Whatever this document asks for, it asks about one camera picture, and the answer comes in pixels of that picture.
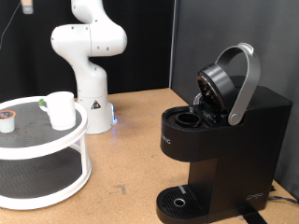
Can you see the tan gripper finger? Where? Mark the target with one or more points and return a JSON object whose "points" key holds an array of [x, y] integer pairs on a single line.
{"points": [[27, 6]]}

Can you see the orange rimmed coffee pod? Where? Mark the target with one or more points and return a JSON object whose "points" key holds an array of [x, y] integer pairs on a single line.
{"points": [[7, 119]]}

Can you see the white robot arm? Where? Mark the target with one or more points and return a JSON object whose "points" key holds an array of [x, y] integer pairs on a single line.
{"points": [[90, 40]]}

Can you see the black keurig coffee machine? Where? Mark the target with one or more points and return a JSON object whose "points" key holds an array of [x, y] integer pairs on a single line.
{"points": [[243, 149]]}

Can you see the small green marker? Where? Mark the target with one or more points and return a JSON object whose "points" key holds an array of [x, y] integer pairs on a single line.
{"points": [[41, 102]]}

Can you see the white mug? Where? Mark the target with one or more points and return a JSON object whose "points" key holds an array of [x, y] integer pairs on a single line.
{"points": [[62, 112]]}

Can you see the black curtain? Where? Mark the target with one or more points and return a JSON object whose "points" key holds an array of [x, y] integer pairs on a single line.
{"points": [[146, 46]]}

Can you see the white two-tier turntable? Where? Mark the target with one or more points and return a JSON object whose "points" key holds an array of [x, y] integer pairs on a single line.
{"points": [[34, 146]]}

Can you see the grey partition panel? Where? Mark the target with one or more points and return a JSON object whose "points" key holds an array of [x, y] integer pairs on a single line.
{"points": [[274, 37]]}

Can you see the black drip tray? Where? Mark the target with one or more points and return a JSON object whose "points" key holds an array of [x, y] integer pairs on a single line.
{"points": [[179, 205]]}

